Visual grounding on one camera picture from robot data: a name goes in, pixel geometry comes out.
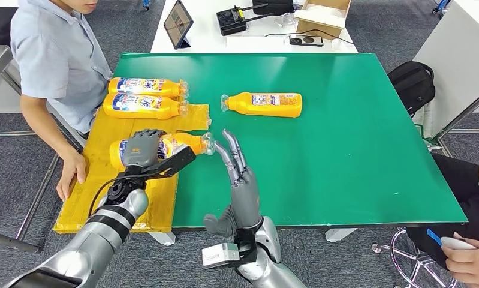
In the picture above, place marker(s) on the black tablet on stand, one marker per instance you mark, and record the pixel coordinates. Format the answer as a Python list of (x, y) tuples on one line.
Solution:
[(178, 24)]

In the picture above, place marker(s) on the white desk with metal leg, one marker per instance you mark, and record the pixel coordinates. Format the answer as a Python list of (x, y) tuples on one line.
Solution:
[(457, 59)]

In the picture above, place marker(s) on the blue metal frame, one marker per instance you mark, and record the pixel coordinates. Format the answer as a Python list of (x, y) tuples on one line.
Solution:
[(441, 4)]

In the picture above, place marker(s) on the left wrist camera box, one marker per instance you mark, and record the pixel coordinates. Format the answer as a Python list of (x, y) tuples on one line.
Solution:
[(175, 161)]

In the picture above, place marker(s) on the black bag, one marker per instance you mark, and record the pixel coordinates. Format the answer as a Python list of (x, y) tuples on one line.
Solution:
[(272, 6)]

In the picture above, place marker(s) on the white table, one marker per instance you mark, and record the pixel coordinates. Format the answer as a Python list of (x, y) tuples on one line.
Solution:
[(207, 36)]

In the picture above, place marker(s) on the person's left hand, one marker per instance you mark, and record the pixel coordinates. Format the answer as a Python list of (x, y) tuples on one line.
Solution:
[(473, 266)]

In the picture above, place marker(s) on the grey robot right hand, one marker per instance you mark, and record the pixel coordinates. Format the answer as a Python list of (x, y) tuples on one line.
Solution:
[(245, 202)]

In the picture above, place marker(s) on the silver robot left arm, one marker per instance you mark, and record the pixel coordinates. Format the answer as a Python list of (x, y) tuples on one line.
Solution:
[(104, 230)]

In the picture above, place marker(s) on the green table mat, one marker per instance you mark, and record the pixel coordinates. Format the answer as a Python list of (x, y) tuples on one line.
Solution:
[(362, 139)]

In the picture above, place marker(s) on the chrome chair wheel base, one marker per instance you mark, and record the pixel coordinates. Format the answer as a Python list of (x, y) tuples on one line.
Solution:
[(418, 262)]

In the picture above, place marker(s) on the yellow taped cardboard sheet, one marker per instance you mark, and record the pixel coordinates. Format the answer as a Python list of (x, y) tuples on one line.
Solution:
[(96, 190)]

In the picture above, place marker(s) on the person's right hand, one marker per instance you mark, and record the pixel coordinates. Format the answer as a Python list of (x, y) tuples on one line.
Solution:
[(72, 171)]

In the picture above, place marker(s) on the open cardboard box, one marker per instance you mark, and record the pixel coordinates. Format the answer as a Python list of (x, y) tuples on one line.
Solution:
[(323, 18)]

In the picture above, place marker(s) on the black router with antennas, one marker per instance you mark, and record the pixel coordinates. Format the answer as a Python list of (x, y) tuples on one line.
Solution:
[(231, 22)]

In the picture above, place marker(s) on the black backpack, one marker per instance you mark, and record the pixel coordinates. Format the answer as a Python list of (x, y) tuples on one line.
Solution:
[(411, 87)]

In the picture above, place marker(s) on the white table foot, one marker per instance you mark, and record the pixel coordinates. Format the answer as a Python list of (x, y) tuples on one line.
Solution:
[(163, 238), (340, 235)]

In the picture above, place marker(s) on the person's right forearm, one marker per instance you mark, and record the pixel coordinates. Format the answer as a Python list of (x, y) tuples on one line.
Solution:
[(50, 135)]

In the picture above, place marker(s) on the person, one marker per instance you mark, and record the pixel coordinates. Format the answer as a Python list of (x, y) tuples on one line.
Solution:
[(56, 59), (461, 198)]

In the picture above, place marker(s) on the clear plastic piece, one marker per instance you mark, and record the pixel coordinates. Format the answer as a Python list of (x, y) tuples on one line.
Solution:
[(286, 20)]

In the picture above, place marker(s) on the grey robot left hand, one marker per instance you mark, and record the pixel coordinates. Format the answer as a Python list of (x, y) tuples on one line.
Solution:
[(142, 149)]

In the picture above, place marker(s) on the black smartphone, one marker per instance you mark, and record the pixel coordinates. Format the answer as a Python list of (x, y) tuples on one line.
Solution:
[(306, 40)]

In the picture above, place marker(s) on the orange detergent bottle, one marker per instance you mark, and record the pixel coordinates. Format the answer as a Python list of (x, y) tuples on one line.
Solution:
[(183, 143), (144, 86), (263, 105), (144, 106)]

